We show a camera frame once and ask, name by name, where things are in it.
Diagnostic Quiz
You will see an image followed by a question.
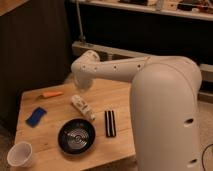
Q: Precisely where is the black striped eraser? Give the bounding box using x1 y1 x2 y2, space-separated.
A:
104 110 116 137

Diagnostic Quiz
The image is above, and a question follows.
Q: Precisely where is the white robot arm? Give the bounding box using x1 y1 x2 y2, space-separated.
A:
71 50 202 171

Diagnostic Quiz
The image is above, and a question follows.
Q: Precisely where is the white tube bottle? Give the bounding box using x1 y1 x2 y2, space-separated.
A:
71 95 96 121

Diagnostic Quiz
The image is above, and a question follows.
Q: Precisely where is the orange carrot toy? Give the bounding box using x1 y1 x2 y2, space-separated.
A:
36 91 63 100

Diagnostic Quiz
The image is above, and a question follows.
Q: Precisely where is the metal vertical pole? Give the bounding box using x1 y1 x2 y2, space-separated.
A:
76 0 86 43

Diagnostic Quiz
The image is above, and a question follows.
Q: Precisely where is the wooden table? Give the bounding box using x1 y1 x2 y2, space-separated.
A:
11 79 135 171

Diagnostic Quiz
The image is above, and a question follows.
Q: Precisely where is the black round bowl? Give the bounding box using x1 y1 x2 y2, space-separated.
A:
58 118 96 155

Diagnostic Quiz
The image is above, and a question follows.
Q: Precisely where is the blue sponge block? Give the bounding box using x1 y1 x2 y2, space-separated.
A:
26 107 47 127

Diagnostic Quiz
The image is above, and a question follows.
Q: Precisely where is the cluttered background shelf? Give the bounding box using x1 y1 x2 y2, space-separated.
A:
69 0 213 22

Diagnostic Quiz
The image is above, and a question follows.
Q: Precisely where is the metal baseboard rail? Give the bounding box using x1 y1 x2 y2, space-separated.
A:
72 41 213 103

